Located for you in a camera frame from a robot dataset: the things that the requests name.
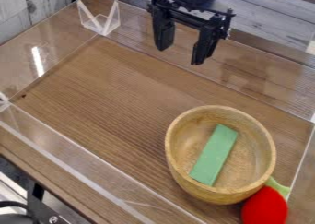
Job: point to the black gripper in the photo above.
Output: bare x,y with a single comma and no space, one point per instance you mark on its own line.
193,13

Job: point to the green rectangular block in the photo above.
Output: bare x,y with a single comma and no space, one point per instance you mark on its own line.
214,155

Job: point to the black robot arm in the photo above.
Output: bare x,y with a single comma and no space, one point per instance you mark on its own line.
197,14

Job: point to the brown wooden bowl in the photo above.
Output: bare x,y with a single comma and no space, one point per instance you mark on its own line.
251,160

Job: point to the clear acrylic front wall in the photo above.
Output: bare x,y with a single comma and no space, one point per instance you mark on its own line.
106,194

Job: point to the red plush strawberry toy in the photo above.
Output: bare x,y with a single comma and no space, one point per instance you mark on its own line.
266,207

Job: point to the black table frame bracket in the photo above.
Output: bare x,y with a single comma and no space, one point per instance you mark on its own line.
45,214

